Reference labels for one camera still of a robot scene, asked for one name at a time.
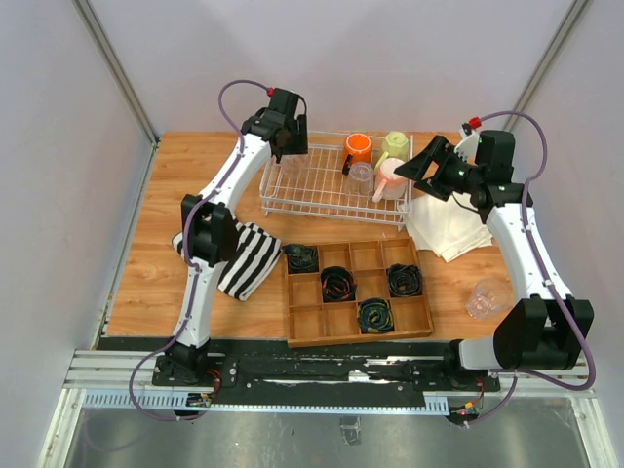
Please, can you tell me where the rolled belt middle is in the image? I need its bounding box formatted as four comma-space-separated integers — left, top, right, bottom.
321, 266, 357, 302

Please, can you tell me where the black white striped cloth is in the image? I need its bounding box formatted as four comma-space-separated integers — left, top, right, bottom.
172, 221, 284, 302

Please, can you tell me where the wooden compartment tray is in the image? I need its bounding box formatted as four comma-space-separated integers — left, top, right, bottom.
285, 238, 434, 348

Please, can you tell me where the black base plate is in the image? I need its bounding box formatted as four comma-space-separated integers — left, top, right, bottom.
152, 338, 500, 409

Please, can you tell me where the cream folded cloth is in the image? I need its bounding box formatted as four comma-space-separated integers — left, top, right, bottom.
406, 195, 492, 263

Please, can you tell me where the rolled belt top left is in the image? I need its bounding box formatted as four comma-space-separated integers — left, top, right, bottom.
283, 244, 319, 274

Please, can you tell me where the white wire dish rack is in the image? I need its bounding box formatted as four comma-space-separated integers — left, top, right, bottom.
259, 130, 413, 229

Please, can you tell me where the aluminium rail frame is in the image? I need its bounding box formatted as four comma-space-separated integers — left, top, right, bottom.
37, 337, 618, 467

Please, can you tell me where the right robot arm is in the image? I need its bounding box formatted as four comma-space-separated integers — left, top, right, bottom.
395, 130, 594, 390

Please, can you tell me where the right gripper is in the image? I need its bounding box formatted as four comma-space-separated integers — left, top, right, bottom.
394, 136, 484, 202

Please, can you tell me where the yellow-green mug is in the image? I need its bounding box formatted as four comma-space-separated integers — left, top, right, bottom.
374, 131, 410, 172

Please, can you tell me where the clear plastic cup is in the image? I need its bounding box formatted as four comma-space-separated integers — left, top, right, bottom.
346, 162, 374, 197
466, 279, 513, 320
280, 154, 308, 179

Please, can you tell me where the pink white mug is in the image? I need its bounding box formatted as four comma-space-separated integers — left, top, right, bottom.
372, 158, 409, 203

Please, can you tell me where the rolled belt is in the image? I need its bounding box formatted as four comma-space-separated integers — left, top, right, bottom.
321, 266, 357, 302
387, 263, 423, 297
283, 244, 319, 274
356, 297, 395, 334

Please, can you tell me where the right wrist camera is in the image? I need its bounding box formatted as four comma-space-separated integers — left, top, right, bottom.
454, 116, 482, 162

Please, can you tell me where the orange enamel mug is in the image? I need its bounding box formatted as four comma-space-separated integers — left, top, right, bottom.
341, 133, 372, 176

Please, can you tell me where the rolled belt bottom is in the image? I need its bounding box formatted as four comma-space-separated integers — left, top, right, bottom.
356, 297, 395, 334

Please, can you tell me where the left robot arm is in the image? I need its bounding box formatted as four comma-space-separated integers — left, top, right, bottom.
165, 86, 308, 386

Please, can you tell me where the rolled belt right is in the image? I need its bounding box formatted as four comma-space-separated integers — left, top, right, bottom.
387, 263, 423, 297

